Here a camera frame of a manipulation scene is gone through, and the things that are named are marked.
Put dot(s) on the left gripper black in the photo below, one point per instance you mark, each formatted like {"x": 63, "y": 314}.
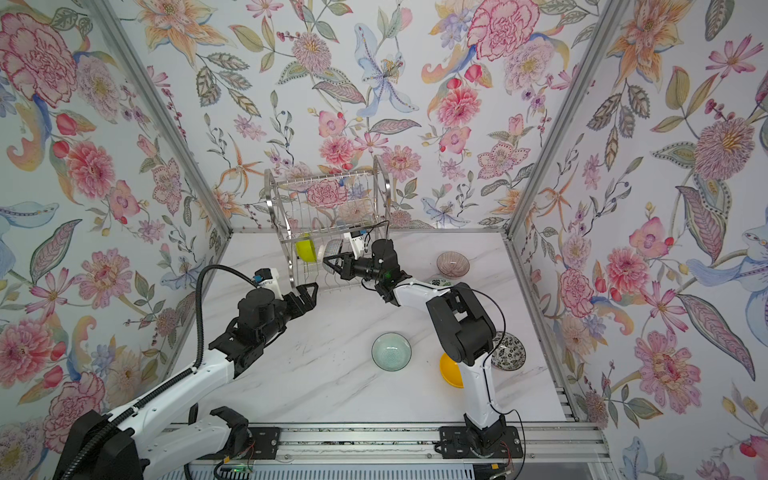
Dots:
{"x": 291, "y": 299}

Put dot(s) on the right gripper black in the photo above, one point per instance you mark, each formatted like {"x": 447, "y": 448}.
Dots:
{"x": 348, "y": 271}

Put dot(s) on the lime green bowl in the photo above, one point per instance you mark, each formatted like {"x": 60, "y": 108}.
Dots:
{"x": 305, "y": 249}

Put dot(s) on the steel wire dish rack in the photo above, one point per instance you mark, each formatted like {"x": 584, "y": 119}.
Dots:
{"x": 326, "y": 207}

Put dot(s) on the dark blue patterned bowl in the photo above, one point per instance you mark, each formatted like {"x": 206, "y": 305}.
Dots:
{"x": 333, "y": 248}

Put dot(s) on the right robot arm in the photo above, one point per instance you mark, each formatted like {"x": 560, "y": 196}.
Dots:
{"x": 463, "y": 327}

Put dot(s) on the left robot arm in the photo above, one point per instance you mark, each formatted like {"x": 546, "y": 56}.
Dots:
{"x": 133, "y": 442}

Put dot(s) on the green leaf pattern bowl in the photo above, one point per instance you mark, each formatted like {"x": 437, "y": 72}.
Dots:
{"x": 441, "y": 282}

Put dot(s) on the pale teal glass bowl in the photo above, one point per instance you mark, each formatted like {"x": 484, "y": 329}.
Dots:
{"x": 391, "y": 352}

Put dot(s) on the pink striped bowl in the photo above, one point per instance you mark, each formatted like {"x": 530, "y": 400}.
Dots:
{"x": 453, "y": 264}

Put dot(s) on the yellow bowl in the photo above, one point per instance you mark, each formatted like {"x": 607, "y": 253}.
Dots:
{"x": 450, "y": 372}

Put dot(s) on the black white floral bowl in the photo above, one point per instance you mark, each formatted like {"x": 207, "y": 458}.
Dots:
{"x": 510, "y": 354}

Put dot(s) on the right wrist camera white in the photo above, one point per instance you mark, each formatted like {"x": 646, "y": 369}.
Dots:
{"x": 357, "y": 240}

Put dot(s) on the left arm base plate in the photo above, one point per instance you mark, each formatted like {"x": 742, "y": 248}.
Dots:
{"x": 261, "y": 443}

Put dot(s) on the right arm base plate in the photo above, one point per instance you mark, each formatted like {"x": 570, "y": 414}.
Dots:
{"x": 460, "y": 442}

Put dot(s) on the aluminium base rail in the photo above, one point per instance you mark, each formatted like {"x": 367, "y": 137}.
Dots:
{"x": 399, "y": 443}

